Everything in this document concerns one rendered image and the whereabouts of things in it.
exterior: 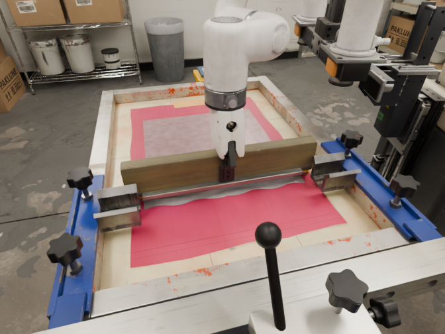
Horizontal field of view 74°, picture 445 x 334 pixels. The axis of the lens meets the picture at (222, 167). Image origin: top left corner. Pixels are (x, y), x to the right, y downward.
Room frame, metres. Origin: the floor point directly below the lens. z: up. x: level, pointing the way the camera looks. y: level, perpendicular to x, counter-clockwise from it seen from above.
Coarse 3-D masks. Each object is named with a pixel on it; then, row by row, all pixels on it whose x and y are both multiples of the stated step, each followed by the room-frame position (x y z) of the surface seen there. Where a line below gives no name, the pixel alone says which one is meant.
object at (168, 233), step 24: (144, 120) 0.81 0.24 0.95; (168, 120) 0.81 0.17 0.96; (192, 120) 0.81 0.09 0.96; (144, 144) 0.67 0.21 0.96; (168, 144) 0.67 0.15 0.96; (192, 144) 0.67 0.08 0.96; (144, 216) 0.41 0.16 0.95; (168, 216) 0.41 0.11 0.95; (192, 216) 0.41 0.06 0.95; (216, 216) 0.41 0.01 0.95; (144, 240) 0.35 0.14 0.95; (168, 240) 0.35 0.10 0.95; (192, 240) 0.35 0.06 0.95; (216, 240) 0.35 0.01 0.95; (240, 240) 0.35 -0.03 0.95; (144, 264) 0.30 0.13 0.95
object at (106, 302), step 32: (128, 96) 0.93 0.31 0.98; (160, 96) 0.95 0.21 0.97; (96, 128) 0.70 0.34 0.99; (96, 160) 0.55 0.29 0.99; (352, 192) 0.47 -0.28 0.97; (384, 224) 0.37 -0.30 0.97; (256, 256) 0.29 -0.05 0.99; (288, 256) 0.29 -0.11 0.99; (320, 256) 0.29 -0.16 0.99; (352, 256) 0.29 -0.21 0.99; (96, 288) 0.24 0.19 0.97; (128, 288) 0.23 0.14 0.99; (160, 288) 0.23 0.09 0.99; (192, 288) 0.23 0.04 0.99
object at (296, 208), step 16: (208, 112) 0.86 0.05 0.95; (256, 112) 0.86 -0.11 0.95; (208, 128) 0.76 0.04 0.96; (256, 128) 0.76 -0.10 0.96; (272, 128) 0.76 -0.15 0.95; (304, 176) 0.53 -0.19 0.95; (256, 192) 0.48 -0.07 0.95; (272, 192) 0.48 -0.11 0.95; (288, 192) 0.48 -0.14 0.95; (304, 192) 0.48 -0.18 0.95; (320, 192) 0.48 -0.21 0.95; (240, 208) 0.43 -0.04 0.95; (256, 208) 0.43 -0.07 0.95; (272, 208) 0.43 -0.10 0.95; (288, 208) 0.43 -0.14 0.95; (304, 208) 0.43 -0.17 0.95; (320, 208) 0.43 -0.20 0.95; (240, 224) 0.39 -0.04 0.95; (256, 224) 0.39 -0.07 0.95; (288, 224) 0.39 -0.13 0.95; (304, 224) 0.39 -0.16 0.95; (320, 224) 0.39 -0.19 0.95; (336, 224) 0.39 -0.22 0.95
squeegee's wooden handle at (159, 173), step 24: (264, 144) 0.52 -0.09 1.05; (288, 144) 0.52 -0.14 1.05; (312, 144) 0.53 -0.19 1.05; (120, 168) 0.44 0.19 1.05; (144, 168) 0.44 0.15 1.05; (168, 168) 0.45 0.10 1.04; (192, 168) 0.46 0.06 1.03; (216, 168) 0.48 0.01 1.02; (240, 168) 0.49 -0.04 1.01; (264, 168) 0.50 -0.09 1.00; (288, 168) 0.52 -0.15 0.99; (144, 192) 0.44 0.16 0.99
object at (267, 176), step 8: (296, 168) 0.52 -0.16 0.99; (248, 176) 0.49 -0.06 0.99; (256, 176) 0.49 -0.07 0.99; (264, 176) 0.49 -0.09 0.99; (272, 176) 0.49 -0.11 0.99; (280, 176) 0.50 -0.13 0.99; (288, 176) 0.50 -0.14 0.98; (200, 184) 0.46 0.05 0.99; (208, 184) 0.46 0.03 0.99; (216, 184) 0.46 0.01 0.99; (224, 184) 0.47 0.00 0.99; (232, 184) 0.47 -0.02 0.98; (240, 184) 0.48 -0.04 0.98; (152, 192) 0.44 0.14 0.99; (160, 192) 0.44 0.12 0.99; (168, 192) 0.44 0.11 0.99; (176, 192) 0.44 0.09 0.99; (184, 192) 0.45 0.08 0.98; (192, 192) 0.45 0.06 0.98; (144, 200) 0.43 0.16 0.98
